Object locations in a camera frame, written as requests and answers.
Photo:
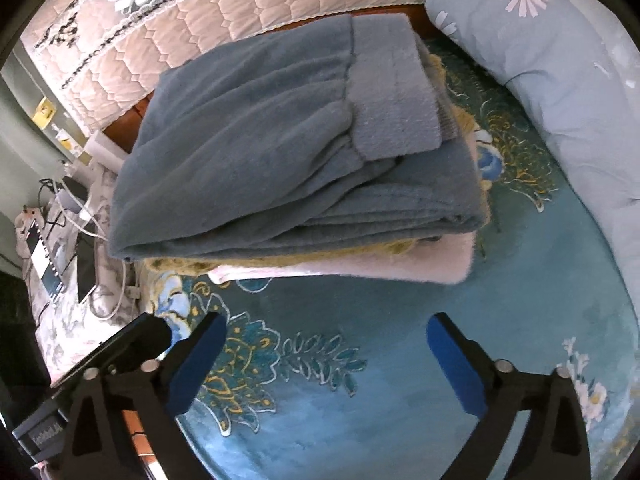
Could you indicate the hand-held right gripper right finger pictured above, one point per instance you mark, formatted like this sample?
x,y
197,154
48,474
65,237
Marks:
x,y
457,365

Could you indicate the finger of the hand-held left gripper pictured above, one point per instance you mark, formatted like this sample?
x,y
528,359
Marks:
x,y
140,335

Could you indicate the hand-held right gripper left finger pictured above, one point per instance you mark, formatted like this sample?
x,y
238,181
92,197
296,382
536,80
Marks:
x,y
197,365

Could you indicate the grey fleece sweatshirt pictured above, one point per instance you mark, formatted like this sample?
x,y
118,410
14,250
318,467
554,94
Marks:
x,y
250,135

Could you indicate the black flat device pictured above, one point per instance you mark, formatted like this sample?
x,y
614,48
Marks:
x,y
86,272

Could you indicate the teal floral blanket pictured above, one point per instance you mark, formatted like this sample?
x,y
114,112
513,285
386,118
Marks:
x,y
375,410

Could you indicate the olive knit garment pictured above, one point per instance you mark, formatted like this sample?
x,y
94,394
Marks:
x,y
250,261

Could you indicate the smartphone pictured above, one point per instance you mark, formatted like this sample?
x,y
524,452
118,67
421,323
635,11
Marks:
x,y
45,260

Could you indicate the pink fluffy garment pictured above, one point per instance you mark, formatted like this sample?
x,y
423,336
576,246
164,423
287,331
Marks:
x,y
375,265

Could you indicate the white box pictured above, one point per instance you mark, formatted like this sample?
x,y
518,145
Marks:
x,y
102,150

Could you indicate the yellow card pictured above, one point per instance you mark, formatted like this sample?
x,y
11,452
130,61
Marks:
x,y
42,110

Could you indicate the light blue floral duvet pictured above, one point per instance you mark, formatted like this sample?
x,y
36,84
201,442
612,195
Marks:
x,y
575,85

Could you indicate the quilted beige headboard cover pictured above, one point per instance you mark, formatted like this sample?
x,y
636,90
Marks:
x,y
225,5

